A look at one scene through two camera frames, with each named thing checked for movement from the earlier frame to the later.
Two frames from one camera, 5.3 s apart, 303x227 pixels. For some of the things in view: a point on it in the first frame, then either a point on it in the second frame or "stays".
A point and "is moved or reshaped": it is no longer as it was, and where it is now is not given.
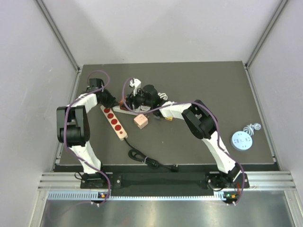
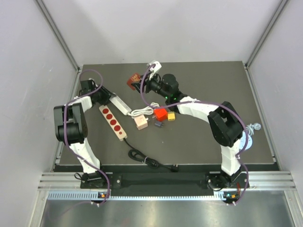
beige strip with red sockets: [114, 123] stays
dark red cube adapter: [122, 107] is moved or reshaped
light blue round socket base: [242, 141] stays
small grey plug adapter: [157, 117] to [159, 124]
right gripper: [132, 98] to [147, 83]
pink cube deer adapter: [141, 121] stays
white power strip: [118, 109] is moved or reshaped
